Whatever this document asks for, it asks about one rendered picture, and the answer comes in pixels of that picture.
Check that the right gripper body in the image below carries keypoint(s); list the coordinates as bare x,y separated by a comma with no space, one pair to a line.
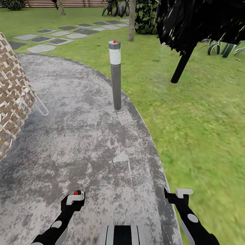
172,198

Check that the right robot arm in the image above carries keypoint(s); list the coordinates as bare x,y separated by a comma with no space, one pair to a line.
194,231

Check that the robot trunk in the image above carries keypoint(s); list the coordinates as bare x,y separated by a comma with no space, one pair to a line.
122,235

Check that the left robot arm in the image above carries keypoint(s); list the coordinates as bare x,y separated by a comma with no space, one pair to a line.
57,233

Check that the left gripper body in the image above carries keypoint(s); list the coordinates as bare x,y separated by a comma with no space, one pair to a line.
75,206

